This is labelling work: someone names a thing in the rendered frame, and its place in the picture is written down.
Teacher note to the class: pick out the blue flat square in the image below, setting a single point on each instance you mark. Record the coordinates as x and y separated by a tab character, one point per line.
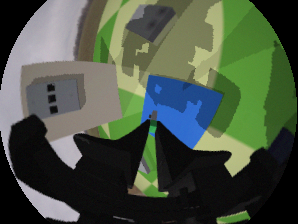
185	109

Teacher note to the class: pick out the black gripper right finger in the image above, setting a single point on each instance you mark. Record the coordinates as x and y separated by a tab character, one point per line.
174	159

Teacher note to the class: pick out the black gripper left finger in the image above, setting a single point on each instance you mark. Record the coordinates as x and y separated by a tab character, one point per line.
125	153

